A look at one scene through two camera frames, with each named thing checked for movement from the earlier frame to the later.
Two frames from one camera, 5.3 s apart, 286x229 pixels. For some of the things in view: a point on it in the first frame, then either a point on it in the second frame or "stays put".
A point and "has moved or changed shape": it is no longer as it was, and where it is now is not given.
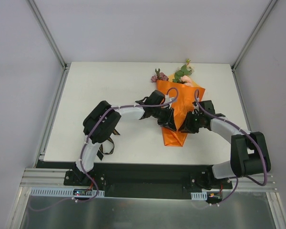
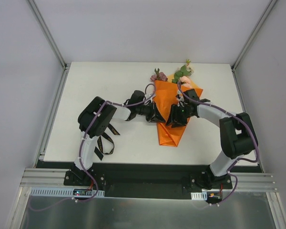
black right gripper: [187, 123] → [177, 114]
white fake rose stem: [186, 69] stays put
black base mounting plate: [120, 181] stays put
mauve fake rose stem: [158, 76] stays put
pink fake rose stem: [187, 80] stays put
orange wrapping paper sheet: [181, 97] has moved or changed shape
